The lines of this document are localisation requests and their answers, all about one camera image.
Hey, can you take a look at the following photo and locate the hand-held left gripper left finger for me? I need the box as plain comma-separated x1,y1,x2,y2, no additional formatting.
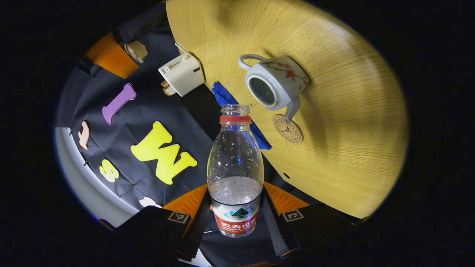
111,184,213,262

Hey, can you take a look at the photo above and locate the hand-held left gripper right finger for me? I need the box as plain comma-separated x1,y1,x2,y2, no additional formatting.
262,182,358,259

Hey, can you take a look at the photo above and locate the white teacup lid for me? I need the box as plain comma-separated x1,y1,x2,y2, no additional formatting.
124,40,148,64

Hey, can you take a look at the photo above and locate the clear plastic water bottle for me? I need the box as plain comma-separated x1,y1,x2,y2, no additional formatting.
207,104,265,238

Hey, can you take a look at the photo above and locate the round wooden coaster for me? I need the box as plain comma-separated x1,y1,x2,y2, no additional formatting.
273,114,304,145

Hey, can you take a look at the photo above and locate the white floral teacup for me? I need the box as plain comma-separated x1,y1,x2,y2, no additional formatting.
237,54,309,125

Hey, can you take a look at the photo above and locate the white toaster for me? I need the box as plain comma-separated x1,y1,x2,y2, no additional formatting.
158,52,206,97

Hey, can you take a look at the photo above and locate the blue folded towel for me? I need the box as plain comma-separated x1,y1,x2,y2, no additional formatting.
212,82,272,151

